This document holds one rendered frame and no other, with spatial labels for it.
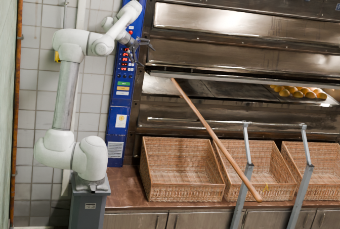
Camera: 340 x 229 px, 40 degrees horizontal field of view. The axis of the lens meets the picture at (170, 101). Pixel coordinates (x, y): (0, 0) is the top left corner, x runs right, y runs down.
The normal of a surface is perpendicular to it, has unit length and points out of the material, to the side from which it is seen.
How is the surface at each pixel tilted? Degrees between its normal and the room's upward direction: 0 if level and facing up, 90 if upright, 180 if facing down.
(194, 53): 71
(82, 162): 87
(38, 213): 90
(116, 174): 0
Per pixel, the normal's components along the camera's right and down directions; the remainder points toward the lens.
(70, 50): 0.06, 0.15
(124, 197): 0.16, -0.91
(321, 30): 0.28, 0.07
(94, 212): 0.25, 0.40
